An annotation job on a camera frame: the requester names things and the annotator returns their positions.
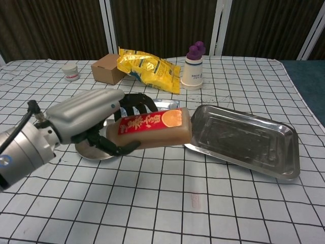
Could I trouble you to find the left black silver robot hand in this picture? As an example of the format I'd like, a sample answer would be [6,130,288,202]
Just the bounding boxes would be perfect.
[45,88,159,157]

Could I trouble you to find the round metal plate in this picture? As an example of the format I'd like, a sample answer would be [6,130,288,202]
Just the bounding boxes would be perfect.
[76,119,120,161]

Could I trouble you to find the small white jar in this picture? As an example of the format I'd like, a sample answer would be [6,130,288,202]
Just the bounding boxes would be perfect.
[62,63,80,82]

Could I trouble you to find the brown milk tea bottle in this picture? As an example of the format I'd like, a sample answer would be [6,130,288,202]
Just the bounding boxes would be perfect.
[105,107,192,149]

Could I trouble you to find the purple toy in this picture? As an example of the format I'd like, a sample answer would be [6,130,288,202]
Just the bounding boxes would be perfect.
[186,42,206,61]

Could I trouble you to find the white paper cup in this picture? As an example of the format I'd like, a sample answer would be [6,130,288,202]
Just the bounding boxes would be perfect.
[180,54,204,90]

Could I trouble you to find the small cardboard box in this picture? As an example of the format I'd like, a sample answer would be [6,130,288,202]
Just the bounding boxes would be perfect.
[90,54,122,85]

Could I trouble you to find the white checkered tablecloth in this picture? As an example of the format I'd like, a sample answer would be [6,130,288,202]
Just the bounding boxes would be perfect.
[0,56,325,244]

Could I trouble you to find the teal felt table cover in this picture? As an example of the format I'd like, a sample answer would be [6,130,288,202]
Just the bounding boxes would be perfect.
[281,59,325,102]

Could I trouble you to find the yellow snack bag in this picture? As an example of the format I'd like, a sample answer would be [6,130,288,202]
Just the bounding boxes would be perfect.
[116,47,181,95]

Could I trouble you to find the rectangular steel tray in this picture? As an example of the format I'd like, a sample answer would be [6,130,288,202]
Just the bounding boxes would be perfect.
[184,104,301,181]

